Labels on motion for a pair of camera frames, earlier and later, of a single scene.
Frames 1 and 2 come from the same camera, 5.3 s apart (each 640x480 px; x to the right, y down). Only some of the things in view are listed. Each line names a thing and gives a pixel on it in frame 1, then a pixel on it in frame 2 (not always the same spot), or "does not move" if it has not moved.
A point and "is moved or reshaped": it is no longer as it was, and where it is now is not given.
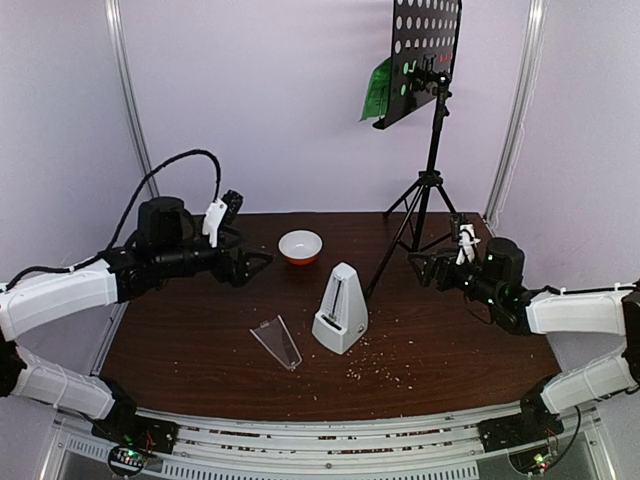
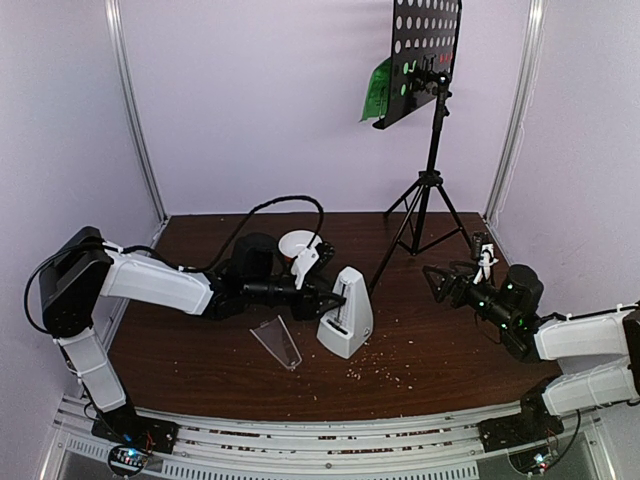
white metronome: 342,318 is moved or reshaped
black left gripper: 236,274 → 307,307
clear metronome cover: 276,336 does not move
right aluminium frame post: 513,146 does not move
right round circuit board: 534,460 does not move
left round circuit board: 126,460 does not move
